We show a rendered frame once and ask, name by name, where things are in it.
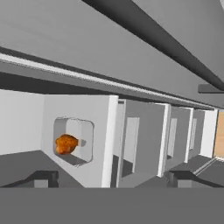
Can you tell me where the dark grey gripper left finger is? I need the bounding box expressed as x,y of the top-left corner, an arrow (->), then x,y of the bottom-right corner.
0,170 -> 60,188

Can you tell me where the light wood cabinet panel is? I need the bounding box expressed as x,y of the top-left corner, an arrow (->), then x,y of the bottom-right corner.
213,110 -> 224,161

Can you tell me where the white freezer rack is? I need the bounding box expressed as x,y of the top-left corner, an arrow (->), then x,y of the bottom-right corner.
183,107 -> 194,165
157,102 -> 172,179
115,99 -> 128,188
199,108 -> 220,159

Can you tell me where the white meat container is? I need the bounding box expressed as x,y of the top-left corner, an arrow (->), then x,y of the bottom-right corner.
41,94 -> 120,188

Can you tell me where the dark grey door handle bar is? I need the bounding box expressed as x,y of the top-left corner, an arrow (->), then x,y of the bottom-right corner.
81,0 -> 224,95

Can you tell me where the brown chicken drumstick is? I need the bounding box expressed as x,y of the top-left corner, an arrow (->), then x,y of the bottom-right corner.
54,133 -> 88,156

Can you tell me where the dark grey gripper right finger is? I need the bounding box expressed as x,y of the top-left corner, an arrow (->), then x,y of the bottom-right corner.
168,170 -> 224,188

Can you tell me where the grey freezer door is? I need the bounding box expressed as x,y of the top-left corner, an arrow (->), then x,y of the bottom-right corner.
0,0 -> 224,111

